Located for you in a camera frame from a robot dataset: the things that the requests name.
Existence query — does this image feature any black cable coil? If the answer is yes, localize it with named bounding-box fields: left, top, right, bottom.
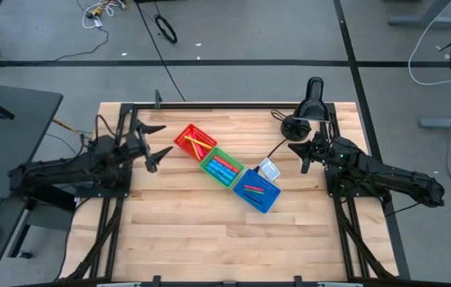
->
left=154, top=14, right=178, bottom=45

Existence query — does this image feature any black lamp cable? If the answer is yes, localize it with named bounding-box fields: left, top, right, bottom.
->
left=253, top=109, right=290, bottom=173

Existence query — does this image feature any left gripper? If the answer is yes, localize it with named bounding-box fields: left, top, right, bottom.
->
left=124, top=120, right=175, bottom=167

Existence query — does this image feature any red plastic basket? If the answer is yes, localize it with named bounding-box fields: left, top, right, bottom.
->
left=173, top=123, right=218, bottom=162

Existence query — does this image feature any white floor cable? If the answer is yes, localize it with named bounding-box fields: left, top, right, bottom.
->
left=407, top=0, right=451, bottom=87

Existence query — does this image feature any white cable bundle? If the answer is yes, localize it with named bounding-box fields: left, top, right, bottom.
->
left=76, top=0, right=129, bottom=31

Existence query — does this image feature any grey desk foot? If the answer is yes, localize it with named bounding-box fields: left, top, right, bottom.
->
left=418, top=109, right=451, bottom=131
left=387, top=0, right=451, bottom=29

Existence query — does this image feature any black aluminium table frame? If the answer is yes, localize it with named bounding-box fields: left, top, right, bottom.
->
left=60, top=101, right=412, bottom=287

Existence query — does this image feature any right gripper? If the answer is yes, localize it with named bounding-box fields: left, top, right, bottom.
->
left=288, top=131, right=338, bottom=164

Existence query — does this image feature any long black floor cable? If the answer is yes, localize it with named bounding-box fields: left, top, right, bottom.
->
left=135, top=0, right=186, bottom=103

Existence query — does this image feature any green plastic basket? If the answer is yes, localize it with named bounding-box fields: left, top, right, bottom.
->
left=199, top=147, right=245, bottom=190

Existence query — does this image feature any blue plastic basket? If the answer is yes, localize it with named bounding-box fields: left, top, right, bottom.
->
left=232, top=168, right=282, bottom=214

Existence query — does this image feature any yellow cable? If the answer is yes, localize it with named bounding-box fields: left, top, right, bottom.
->
left=52, top=118, right=91, bottom=136

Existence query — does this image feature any grey desk base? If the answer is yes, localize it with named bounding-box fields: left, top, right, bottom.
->
left=8, top=187, right=91, bottom=260

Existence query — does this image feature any black desk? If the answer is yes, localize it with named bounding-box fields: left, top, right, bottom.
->
left=0, top=81, right=64, bottom=287

